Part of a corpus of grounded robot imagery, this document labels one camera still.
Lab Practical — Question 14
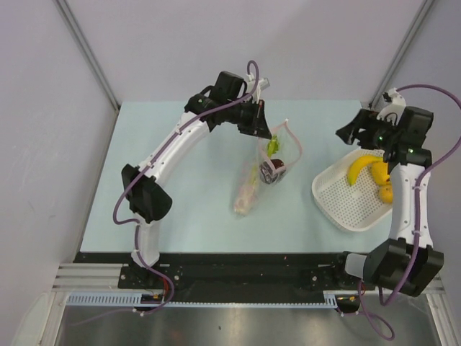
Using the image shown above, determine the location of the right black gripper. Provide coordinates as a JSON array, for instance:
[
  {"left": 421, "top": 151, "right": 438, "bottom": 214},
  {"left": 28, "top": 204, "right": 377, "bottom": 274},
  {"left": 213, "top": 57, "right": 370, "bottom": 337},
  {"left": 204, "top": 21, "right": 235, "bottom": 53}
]
[{"left": 335, "top": 109, "right": 400, "bottom": 151}]

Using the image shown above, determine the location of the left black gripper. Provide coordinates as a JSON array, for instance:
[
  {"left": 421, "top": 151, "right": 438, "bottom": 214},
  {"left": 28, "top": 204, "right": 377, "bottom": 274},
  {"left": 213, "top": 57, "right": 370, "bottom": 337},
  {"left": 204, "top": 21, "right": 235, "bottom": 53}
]
[{"left": 225, "top": 98, "right": 271, "bottom": 139}]

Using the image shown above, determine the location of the clear zip top bag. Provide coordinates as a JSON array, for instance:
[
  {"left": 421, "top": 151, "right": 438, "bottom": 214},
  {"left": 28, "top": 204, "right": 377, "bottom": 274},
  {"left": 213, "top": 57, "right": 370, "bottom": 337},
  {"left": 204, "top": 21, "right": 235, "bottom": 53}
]
[{"left": 230, "top": 119, "right": 303, "bottom": 218}]

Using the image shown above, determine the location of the yellow banana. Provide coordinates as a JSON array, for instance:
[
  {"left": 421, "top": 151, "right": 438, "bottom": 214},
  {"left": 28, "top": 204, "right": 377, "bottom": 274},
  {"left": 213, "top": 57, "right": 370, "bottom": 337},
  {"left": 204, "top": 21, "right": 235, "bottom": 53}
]
[{"left": 347, "top": 155, "right": 383, "bottom": 186}]

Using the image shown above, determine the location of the yellow lemon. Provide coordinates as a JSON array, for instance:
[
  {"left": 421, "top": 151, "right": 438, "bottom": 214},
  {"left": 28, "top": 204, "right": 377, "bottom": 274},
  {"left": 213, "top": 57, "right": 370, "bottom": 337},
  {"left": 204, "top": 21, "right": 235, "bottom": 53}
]
[{"left": 378, "top": 185, "right": 393, "bottom": 204}]

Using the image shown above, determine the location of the green leek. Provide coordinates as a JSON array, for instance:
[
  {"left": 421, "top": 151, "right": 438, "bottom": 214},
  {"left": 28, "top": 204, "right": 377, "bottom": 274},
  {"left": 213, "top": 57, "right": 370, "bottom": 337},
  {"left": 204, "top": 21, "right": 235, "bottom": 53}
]
[{"left": 233, "top": 135, "right": 279, "bottom": 216}]

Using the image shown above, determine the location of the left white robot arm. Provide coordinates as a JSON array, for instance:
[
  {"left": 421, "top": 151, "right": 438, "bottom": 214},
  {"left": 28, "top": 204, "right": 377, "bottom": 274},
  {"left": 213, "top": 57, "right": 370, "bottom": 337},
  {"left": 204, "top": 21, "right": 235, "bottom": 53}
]
[{"left": 122, "top": 71, "right": 272, "bottom": 288}]

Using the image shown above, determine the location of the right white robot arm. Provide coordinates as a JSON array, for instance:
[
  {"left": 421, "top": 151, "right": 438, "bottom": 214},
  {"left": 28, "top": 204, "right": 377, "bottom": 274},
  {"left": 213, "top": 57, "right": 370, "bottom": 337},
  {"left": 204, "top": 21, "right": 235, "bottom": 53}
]
[{"left": 332, "top": 107, "right": 444, "bottom": 297}]

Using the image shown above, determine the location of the yellow bell pepper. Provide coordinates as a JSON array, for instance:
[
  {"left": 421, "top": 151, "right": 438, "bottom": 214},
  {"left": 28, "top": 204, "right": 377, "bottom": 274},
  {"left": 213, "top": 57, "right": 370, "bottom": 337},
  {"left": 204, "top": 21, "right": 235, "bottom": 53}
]
[{"left": 370, "top": 161, "right": 390, "bottom": 186}]

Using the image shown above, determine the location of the white perforated plastic basket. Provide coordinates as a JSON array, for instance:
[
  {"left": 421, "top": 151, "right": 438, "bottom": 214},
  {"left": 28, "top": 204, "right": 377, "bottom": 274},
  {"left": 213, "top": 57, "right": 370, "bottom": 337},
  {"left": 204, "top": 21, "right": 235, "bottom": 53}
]
[{"left": 311, "top": 148, "right": 392, "bottom": 232}]

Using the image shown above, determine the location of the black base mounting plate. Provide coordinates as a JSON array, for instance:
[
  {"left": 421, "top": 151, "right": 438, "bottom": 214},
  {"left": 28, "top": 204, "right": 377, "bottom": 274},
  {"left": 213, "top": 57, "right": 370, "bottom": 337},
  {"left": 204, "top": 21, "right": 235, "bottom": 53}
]
[{"left": 118, "top": 252, "right": 375, "bottom": 303}]

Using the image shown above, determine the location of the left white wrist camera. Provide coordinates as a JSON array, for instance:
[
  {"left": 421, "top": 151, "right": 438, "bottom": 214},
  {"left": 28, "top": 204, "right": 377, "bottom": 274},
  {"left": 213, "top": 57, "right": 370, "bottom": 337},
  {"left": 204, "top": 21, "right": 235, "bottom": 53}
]
[{"left": 246, "top": 73, "right": 270, "bottom": 101}]

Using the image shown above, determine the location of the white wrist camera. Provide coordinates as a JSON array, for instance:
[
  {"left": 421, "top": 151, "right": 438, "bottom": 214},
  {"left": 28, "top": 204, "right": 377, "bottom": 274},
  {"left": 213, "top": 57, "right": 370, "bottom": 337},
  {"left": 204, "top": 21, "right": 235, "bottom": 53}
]
[
  {"left": 377, "top": 88, "right": 406, "bottom": 125},
  {"left": 246, "top": 73, "right": 270, "bottom": 101}
]

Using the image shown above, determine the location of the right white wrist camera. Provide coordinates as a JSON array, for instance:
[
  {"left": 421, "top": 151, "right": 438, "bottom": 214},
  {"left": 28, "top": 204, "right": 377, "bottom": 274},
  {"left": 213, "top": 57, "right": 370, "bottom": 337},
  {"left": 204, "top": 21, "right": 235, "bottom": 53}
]
[{"left": 377, "top": 88, "right": 406, "bottom": 125}]

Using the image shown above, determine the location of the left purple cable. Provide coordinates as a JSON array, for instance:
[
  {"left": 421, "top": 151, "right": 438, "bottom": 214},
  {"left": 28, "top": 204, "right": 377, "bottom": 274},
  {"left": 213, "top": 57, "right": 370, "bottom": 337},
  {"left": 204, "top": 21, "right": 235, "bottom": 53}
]
[{"left": 70, "top": 60, "right": 261, "bottom": 321}]

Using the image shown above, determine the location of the white slotted cable duct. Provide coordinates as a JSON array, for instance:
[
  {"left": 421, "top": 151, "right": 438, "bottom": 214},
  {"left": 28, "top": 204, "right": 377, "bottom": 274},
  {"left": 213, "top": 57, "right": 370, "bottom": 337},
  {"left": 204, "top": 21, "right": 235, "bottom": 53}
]
[{"left": 66, "top": 292, "right": 359, "bottom": 309}]

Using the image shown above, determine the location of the aluminium frame rail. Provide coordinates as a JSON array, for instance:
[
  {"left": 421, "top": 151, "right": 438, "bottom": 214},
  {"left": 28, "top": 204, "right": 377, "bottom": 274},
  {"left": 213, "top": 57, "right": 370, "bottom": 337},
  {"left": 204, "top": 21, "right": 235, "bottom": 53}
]
[{"left": 52, "top": 262, "right": 125, "bottom": 292}]

